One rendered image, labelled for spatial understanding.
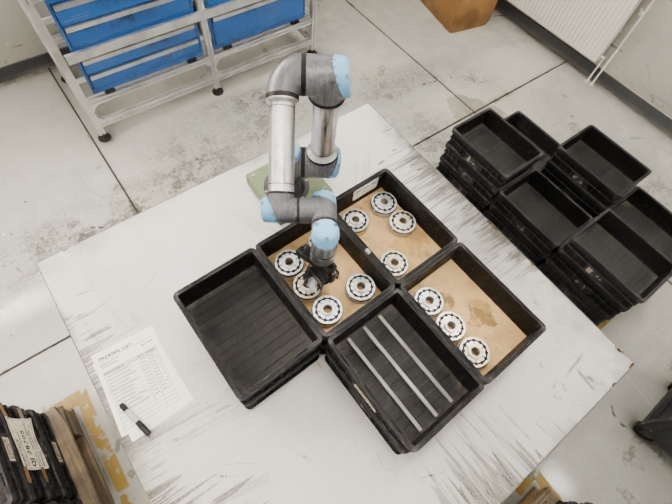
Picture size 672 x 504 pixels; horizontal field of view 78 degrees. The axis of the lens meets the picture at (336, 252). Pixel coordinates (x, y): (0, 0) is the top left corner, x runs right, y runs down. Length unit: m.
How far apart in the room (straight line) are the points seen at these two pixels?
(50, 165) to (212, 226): 1.64
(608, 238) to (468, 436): 1.33
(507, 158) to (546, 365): 1.20
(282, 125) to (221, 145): 1.76
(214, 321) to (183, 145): 1.79
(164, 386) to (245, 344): 0.32
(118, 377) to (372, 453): 0.87
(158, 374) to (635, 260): 2.17
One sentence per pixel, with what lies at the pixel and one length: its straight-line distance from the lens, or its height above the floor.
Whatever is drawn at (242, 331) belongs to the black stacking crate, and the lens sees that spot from 1.42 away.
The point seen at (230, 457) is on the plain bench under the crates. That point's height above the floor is 0.70.
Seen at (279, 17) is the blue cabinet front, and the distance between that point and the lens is 3.31.
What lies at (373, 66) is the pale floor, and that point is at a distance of 3.61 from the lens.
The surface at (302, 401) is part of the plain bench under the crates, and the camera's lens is 1.48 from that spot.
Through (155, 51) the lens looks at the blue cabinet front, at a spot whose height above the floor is 0.44.
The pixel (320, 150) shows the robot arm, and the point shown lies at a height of 1.05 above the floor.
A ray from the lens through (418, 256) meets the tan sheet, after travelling 1.57.
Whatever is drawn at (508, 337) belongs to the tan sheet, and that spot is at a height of 0.83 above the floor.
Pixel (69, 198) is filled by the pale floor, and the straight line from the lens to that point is 2.99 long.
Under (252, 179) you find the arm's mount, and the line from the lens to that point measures 1.80.
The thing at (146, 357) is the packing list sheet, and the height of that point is 0.70.
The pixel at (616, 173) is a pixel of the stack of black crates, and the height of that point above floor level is 0.49.
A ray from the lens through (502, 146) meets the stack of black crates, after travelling 2.55.
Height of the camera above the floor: 2.17
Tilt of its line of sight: 61 degrees down
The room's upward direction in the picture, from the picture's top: 9 degrees clockwise
